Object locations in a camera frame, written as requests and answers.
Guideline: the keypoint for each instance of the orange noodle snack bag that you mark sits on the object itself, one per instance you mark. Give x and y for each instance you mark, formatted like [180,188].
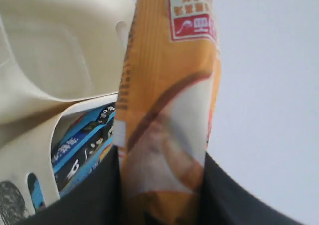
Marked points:
[164,110]

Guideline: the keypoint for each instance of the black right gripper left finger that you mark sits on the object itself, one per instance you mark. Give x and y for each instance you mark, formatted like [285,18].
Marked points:
[96,201]

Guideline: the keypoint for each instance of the blue noodle snack bag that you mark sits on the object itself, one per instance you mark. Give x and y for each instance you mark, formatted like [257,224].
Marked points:
[82,147]

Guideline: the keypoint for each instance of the middle cream plastic bin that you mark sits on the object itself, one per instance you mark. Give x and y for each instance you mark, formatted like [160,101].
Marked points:
[59,51]

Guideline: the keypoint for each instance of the cream plastic bin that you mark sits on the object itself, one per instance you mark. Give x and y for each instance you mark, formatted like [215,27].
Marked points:
[59,51]
[30,153]

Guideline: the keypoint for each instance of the right cream plastic bin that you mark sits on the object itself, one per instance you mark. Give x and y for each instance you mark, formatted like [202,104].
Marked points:
[30,153]

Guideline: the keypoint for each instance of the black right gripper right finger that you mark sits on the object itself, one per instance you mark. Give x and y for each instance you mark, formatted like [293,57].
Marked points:
[224,202]

